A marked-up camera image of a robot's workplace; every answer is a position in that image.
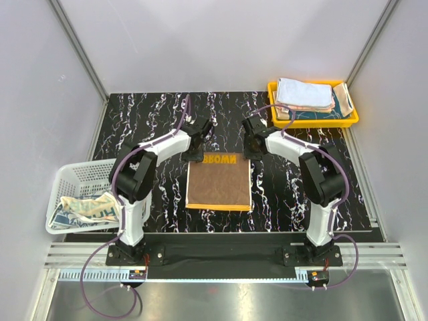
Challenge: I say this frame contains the right orange connector box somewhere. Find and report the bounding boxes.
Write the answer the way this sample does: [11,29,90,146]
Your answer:
[308,270,330,286]

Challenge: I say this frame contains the blue white patterned towel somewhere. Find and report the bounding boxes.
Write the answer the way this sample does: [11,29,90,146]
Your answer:
[48,191,120,230]

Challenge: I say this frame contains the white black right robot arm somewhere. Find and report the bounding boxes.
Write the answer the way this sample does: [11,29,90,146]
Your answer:
[242,116,350,265]

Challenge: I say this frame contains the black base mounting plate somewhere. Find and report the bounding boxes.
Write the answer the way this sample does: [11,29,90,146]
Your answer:
[106,232,343,268]

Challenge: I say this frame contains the aluminium frame rail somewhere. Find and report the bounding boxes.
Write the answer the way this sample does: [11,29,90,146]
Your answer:
[44,243,407,270]

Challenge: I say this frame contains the left orange connector box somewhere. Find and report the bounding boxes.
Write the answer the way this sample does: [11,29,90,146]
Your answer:
[128,270,147,280]

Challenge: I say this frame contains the yellow brown bear towel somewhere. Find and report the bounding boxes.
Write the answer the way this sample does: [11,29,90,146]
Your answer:
[185,152,252,211]

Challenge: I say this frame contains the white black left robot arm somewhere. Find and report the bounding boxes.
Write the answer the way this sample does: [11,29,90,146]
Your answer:
[109,118,213,265]

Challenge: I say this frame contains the orange connector box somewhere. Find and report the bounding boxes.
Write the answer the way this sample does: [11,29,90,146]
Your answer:
[308,270,330,286]
[128,270,147,280]

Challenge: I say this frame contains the pink white rabbit towel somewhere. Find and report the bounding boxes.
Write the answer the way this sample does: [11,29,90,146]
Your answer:
[276,101,336,113]

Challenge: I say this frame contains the light blue white towel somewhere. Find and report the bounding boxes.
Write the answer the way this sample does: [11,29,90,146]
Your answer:
[277,78,332,107]

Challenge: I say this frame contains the white plastic laundry basket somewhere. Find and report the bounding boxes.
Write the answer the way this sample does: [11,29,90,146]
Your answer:
[44,158,151,236]

